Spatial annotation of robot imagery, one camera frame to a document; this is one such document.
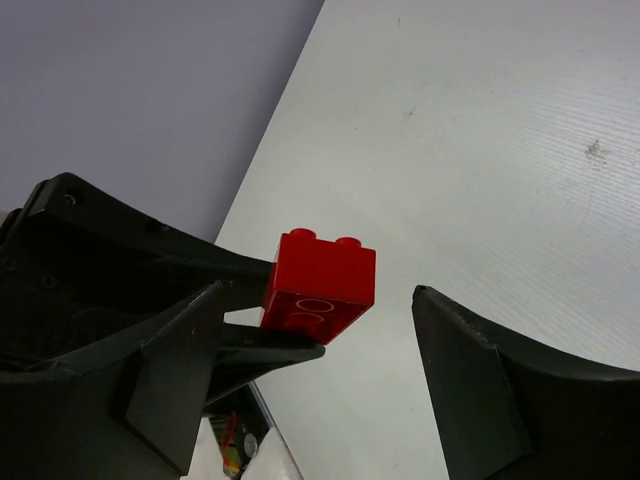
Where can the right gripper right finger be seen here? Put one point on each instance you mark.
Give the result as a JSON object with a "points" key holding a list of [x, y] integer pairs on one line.
{"points": [[509, 407]]}

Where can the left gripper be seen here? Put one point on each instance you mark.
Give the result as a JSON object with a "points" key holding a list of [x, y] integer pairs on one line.
{"points": [[79, 265]]}

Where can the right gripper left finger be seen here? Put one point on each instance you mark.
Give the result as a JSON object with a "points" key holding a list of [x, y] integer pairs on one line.
{"points": [[125, 407]]}

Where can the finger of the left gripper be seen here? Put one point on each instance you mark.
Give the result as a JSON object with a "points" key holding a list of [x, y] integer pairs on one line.
{"points": [[246, 353]]}

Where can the red studded lego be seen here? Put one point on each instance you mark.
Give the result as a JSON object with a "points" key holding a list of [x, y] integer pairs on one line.
{"points": [[317, 287]]}

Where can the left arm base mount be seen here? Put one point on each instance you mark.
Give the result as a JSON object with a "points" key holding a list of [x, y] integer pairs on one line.
{"points": [[249, 440]]}

